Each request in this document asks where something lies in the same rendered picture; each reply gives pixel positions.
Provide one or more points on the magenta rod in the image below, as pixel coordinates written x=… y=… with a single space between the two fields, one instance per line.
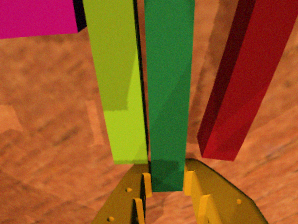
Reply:
x=24 y=18

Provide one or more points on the red rod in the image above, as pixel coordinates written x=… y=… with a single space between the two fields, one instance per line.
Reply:
x=258 y=36

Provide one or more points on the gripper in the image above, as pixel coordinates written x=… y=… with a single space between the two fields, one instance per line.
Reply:
x=215 y=199

